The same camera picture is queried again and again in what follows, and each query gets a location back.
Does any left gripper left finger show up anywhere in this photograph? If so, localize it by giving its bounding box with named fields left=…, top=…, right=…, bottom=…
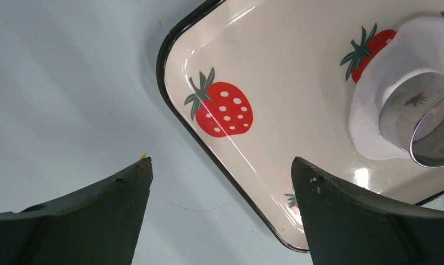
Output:
left=0, top=157, right=153, bottom=264

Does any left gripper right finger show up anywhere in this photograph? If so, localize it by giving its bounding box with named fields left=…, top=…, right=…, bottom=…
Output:
left=291, top=157, right=444, bottom=264

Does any round metal cutter ring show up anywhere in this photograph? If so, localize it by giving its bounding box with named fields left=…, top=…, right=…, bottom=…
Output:
left=378, top=71, right=444, bottom=169

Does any strawberry print tray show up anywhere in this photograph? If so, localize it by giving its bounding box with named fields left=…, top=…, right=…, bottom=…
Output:
left=156, top=1, right=444, bottom=252

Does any white dough piece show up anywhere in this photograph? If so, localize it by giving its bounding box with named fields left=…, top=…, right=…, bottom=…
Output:
left=348, top=17, right=444, bottom=167

